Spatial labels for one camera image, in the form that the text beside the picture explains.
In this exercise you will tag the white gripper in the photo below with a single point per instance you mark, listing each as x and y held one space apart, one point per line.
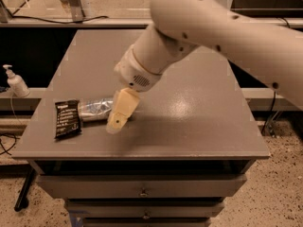
133 70

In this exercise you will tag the silver redbull can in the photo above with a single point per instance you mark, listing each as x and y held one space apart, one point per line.
95 109

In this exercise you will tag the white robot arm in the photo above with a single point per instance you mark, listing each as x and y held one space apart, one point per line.
271 54

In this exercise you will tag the black rxbar chocolate wrapper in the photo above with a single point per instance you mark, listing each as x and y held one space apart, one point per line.
67 120

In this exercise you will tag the white pump bottle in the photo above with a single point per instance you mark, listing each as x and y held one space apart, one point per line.
16 82

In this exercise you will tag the metal frame post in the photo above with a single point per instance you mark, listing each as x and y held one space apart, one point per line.
76 10

